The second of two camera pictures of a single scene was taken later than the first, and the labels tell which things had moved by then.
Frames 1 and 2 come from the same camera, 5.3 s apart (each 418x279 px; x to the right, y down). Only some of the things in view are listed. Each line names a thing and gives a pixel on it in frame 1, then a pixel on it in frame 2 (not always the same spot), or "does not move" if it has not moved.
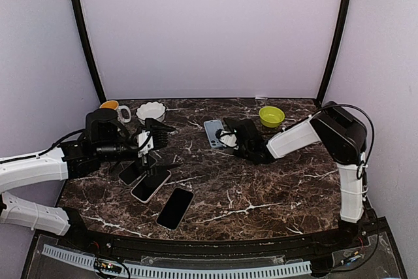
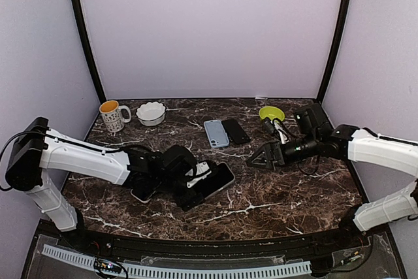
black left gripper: (153, 126) to (189, 200)
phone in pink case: (146, 188) does not move
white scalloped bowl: (152, 110) does not move
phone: (174, 208) to (221, 176)
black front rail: (347, 240) does not move
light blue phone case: (211, 127) does not move
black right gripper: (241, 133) to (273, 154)
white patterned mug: (114, 104) does not move
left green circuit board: (107, 266) does not move
